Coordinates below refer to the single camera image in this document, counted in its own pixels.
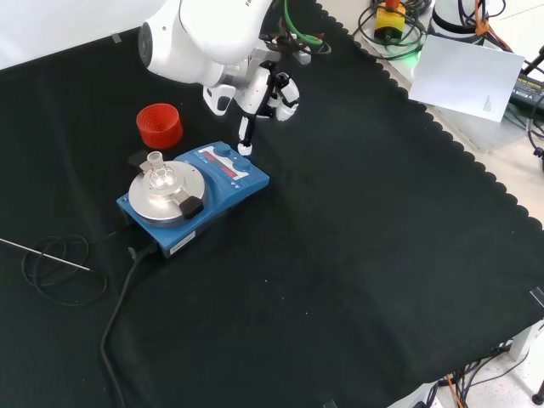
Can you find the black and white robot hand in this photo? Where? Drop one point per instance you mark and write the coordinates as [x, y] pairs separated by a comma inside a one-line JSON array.
[[255, 95]]

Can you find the heater with blue base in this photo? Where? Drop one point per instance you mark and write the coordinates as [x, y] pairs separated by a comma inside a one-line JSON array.
[[221, 193]]

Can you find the red ribbed plastic cup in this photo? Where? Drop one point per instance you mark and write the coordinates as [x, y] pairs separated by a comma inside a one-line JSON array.
[[159, 127]]

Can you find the clear round-bottom glass flask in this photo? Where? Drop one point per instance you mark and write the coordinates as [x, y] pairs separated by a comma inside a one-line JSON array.
[[159, 180]]

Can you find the grey tape piece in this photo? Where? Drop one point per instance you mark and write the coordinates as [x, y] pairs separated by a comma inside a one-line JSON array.
[[115, 38]]

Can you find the yellow stop button box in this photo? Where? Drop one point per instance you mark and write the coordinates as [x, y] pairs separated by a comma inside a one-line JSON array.
[[389, 23]]

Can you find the black bench cloth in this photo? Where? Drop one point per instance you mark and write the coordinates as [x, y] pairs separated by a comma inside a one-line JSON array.
[[319, 255]]

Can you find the pale board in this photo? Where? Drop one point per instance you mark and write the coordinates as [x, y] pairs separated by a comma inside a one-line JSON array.
[[465, 78]]

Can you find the thin metal probe rod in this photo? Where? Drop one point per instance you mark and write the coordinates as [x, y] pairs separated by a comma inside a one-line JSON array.
[[47, 255]]

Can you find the black power adapter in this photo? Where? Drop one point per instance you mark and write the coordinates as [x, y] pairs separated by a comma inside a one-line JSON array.
[[527, 90]]

